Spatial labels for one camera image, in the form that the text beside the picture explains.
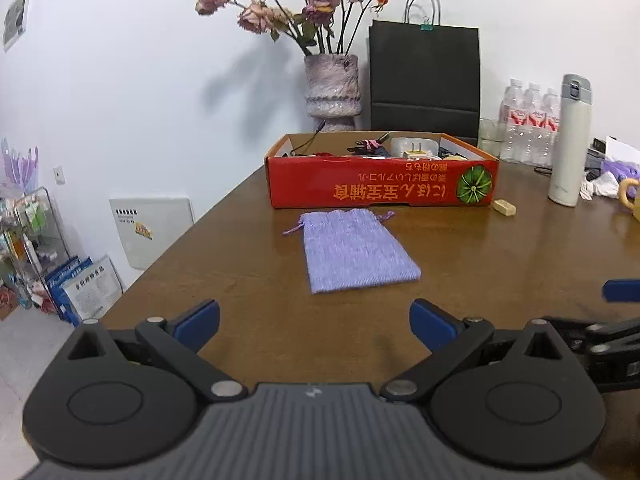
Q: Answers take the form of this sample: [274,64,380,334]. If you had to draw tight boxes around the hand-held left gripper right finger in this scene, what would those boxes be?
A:
[381,299,563,403]

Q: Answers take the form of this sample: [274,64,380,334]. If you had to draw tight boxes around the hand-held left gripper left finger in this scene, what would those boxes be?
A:
[65,299,248,402]

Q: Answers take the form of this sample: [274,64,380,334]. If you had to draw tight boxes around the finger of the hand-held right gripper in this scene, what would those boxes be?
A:
[542,315,640,350]
[602,280,640,303]

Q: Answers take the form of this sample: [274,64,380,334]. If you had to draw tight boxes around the purple drawstring pouch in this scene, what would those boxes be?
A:
[282,208,422,295]

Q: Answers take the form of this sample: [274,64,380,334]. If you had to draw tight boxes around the orange cardboard box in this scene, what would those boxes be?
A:
[265,132,500,209]

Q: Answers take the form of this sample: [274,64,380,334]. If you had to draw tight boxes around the pink and black clip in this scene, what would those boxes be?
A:
[347,136,383,155]

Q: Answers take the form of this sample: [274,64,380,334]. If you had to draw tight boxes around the black cable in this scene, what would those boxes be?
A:
[287,120,326,156]

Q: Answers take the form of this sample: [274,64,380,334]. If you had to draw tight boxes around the wooden desktop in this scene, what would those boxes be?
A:
[100,132,640,480]

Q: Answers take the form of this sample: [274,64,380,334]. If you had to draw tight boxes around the yellow mug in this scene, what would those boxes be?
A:
[618,178,640,221]

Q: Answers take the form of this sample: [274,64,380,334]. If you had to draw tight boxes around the white crumpled tissue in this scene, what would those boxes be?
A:
[579,171,621,202]

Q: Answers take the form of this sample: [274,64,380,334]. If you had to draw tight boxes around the stack of blue white boxes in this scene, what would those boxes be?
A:
[45,255,123,327]

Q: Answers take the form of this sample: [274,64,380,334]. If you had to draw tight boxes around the purple cloth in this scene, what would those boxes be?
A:
[601,159,640,183]

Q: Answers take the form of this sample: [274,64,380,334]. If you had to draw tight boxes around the white thermos bottle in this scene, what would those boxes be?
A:
[547,74,592,207]

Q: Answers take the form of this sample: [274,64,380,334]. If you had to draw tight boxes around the clear water bottle red label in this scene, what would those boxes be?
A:
[520,82,546,165]
[500,79,526,162]
[540,88,562,167]

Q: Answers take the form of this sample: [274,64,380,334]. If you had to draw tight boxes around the clear plastic container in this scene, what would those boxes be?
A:
[478,117,505,156]

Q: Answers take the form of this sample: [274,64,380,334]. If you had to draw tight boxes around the purple wing decoration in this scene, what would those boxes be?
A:
[0,136,40,196]

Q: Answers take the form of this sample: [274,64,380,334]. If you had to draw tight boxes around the black paper bag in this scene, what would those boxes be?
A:
[369,0,482,146]

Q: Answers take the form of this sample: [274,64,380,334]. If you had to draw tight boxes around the mottled pink vase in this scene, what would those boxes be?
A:
[304,54,361,133]

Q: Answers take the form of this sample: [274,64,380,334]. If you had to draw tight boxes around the white wall panel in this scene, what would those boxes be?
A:
[109,196,195,271]

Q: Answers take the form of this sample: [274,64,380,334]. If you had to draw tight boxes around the wire storage rack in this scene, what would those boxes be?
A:
[0,187,71,311]

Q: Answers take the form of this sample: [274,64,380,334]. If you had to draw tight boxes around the wall poster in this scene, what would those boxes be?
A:
[2,0,33,53]

